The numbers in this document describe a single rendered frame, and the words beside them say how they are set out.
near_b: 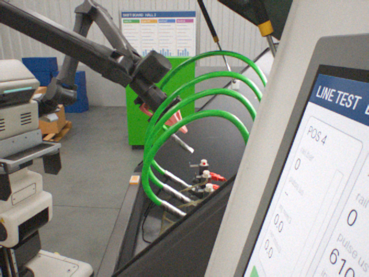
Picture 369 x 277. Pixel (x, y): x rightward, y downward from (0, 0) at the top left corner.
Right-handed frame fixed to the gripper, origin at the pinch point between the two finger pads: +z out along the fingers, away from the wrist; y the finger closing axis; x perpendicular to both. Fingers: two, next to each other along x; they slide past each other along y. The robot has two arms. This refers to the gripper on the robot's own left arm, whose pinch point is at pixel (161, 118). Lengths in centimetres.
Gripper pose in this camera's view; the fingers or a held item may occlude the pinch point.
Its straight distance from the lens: 96.3
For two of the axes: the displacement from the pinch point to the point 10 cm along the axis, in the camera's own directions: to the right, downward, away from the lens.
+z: 4.3, 8.3, -3.6
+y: 6.5, -0.1, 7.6
